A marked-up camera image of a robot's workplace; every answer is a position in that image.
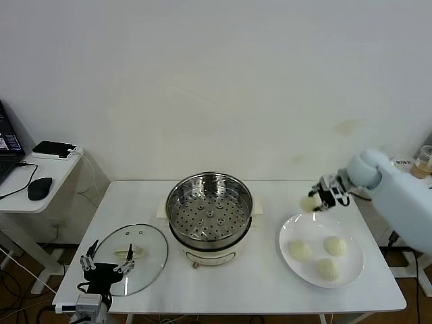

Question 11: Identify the perforated steel steamer basket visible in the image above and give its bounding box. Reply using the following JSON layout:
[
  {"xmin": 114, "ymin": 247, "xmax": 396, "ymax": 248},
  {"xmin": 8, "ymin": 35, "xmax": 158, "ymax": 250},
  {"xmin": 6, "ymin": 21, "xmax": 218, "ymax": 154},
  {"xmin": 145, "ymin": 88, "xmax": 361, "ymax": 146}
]
[{"xmin": 167, "ymin": 171, "xmax": 254, "ymax": 246}]

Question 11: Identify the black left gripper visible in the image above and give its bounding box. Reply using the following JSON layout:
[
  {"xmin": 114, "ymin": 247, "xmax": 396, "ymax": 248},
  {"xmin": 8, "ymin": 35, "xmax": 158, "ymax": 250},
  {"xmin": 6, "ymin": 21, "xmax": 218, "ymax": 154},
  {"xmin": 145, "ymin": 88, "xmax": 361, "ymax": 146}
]
[{"xmin": 80, "ymin": 239, "xmax": 137, "ymax": 294}]

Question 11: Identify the white steamed baozi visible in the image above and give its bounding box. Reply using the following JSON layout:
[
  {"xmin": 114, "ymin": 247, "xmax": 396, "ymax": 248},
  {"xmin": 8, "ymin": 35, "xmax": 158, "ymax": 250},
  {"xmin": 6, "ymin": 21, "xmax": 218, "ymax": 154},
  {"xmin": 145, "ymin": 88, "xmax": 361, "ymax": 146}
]
[
  {"xmin": 300, "ymin": 196, "xmax": 321, "ymax": 213},
  {"xmin": 289, "ymin": 240, "xmax": 313, "ymax": 262},
  {"xmin": 323, "ymin": 236, "xmax": 348, "ymax": 257},
  {"xmin": 316, "ymin": 259, "xmax": 341, "ymax": 281}
]

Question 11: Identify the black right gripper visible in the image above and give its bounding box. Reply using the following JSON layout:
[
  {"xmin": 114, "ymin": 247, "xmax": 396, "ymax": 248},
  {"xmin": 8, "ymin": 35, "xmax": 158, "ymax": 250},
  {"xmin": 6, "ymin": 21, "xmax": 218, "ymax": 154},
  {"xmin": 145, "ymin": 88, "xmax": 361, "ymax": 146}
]
[{"xmin": 307, "ymin": 172, "xmax": 352, "ymax": 213}]

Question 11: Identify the black laptop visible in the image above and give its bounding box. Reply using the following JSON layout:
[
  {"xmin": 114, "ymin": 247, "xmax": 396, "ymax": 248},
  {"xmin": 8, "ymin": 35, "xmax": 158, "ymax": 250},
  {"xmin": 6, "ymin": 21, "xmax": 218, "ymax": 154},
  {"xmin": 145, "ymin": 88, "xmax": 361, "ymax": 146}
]
[{"xmin": 0, "ymin": 99, "xmax": 26, "ymax": 186}]

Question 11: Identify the black smartphone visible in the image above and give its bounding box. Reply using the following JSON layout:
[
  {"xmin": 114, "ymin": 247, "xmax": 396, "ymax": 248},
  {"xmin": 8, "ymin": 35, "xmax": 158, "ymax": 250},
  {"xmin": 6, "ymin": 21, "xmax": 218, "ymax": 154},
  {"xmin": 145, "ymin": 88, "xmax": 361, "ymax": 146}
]
[{"xmin": 32, "ymin": 140, "xmax": 78, "ymax": 158}]

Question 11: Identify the cream electric cooker pot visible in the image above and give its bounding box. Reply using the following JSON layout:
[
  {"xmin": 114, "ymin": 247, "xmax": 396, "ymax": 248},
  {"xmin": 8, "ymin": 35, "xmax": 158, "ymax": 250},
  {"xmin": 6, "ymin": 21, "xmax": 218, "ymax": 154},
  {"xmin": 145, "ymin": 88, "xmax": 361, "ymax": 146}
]
[{"xmin": 157, "ymin": 195, "xmax": 266, "ymax": 271}]

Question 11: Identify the white side table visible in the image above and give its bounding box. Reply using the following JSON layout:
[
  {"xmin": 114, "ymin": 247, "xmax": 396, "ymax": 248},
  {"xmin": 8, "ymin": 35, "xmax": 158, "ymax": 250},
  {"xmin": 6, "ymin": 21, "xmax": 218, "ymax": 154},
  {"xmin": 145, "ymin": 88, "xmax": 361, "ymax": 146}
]
[
  {"xmin": 354, "ymin": 157, "xmax": 432, "ymax": 281},
  {"xmin": 0, "ymin": 144, "xmax": 112, "ymax": 294}
]

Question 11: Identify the round glass pot lid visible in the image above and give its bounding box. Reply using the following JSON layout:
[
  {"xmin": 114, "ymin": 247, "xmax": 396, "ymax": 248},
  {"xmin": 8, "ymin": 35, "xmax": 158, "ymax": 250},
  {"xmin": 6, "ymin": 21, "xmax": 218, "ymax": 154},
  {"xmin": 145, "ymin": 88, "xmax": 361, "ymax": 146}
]
[{"xmin": 90, "ymin": 223, "xmax": 169, "ymax": 297}]

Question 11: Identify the black laptop cable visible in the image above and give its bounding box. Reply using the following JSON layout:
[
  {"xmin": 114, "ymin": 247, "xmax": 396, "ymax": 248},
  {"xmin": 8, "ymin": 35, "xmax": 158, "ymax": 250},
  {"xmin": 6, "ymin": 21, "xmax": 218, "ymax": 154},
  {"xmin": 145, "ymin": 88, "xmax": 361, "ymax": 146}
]
[{"xmin": 0, "ymin": 161, "xmax": 40, "ymax": 200}]

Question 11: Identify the white floor cable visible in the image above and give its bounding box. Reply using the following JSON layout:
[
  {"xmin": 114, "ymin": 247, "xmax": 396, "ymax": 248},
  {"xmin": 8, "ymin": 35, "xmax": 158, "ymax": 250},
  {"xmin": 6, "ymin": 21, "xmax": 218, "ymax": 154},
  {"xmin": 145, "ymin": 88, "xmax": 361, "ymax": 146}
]
[{"xmin": 0, "ymin": 244, "xmax": 60, "ymax": 294}]

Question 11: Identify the black computer mouse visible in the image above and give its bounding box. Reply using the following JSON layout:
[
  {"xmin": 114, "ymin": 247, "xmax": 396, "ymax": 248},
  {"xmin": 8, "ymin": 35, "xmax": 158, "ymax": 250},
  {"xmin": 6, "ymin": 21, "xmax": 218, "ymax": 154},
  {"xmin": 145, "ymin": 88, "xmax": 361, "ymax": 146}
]
[{"xmin": 27, "ymin": 176, "xmax": 54, "ymax": 200}]

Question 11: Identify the clear plastic drink cup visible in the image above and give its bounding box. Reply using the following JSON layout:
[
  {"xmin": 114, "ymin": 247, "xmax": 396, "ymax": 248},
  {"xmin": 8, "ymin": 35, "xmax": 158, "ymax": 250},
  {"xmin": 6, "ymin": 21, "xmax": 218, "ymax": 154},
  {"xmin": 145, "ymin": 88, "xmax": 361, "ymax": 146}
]
[{"xmin": 410, "ymin": 145, "xmax": 432, "ymax": 180}]

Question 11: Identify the round white plate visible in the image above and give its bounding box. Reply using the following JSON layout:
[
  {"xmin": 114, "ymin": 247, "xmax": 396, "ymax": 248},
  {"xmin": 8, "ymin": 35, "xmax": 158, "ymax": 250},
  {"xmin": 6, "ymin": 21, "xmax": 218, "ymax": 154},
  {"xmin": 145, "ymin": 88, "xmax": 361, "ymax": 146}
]
[{"xmin": 279, "ymin": 213, "xmax": 366, "ymax": 289}]

